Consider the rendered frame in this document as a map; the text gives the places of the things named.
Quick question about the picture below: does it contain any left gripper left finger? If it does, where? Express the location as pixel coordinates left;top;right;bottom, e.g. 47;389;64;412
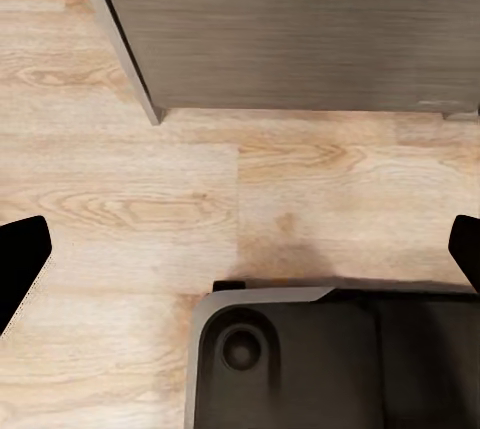
0;215;52;335

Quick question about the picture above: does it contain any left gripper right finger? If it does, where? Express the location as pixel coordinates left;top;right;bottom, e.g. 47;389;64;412
448;214;480;295

